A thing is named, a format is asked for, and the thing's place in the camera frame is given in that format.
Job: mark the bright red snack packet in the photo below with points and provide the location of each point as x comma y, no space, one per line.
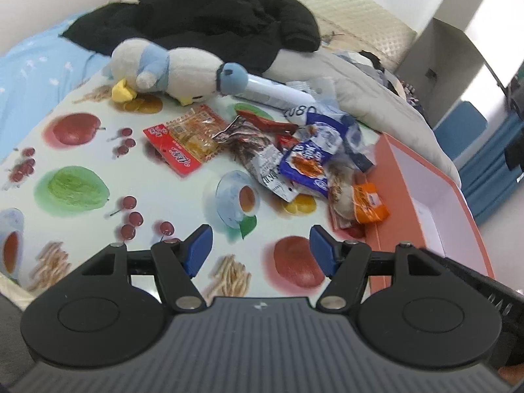
288,142

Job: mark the clear plastic packaging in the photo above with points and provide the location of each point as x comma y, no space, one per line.
352,143

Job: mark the blue chair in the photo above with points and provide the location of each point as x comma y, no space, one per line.
462,125

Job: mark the white cylindrical tube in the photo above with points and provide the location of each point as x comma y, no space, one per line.
274,94

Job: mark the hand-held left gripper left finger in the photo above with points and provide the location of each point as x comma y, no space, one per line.
197,249

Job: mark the blue and white snack packet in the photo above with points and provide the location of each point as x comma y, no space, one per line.
311,163

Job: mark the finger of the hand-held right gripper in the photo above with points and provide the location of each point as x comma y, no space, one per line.
454,270

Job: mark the orange cardboard box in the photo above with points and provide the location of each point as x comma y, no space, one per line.
385,180

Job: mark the dark hanging garment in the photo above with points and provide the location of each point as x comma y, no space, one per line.
516,151

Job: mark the orange snack packet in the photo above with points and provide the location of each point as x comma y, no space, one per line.
368,204

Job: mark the dark red snack packet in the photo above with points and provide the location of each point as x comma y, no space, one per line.
266,122

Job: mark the white wardrobe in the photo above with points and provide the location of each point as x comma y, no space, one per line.
446,61

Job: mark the dark silver snack packet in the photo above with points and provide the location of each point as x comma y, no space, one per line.
254,151

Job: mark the fruit print plastic mat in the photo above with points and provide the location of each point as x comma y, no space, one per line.
102,163

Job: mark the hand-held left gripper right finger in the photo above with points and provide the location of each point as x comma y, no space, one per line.
323,254

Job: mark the red clear-window snack packet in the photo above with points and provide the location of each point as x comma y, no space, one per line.
180,141

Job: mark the cream quilted headboard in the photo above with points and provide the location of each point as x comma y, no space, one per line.
360,20

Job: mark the black padded jacket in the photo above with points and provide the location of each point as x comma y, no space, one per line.
204,12

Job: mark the grey duvet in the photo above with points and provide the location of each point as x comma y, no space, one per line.
389,102

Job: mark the heap of clothes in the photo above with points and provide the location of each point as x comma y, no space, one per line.
380,69

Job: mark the white and blue plush toy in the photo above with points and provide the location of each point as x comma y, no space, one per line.
184,69

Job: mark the blue curtain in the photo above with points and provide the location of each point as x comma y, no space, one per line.
497,176

